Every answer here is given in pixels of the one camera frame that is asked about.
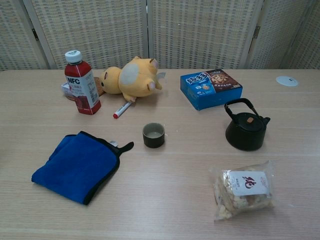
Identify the red NFC juice bottle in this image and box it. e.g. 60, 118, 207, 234
64, 49, 102, 116

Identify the blue cloth with black trim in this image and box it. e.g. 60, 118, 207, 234
31, 130, 135, 206

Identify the blue cookie box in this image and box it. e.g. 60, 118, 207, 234
180, 68, 243, 111

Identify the clear snack bag white label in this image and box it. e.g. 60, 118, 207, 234
208, 160, 276, 222

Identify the red and white marker pen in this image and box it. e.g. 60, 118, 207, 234
112, 101, 133, 120

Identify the small white pink package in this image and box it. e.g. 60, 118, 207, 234
60, 82, 76, 101

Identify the woven folding screen panel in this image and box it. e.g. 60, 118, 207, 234
22, 0, 150, 70
0, 0, 50, 71
247, 0, 312, 70
281, 0, 320, 70
146, 0, 266, 70

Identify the yellow plush toy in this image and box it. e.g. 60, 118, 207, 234
99, 55, 167, 103

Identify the white round table grommet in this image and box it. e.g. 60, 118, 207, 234
275, 75, 300, 88

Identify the black cast iron teapot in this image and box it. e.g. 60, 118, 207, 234
224, 98, 271, 152

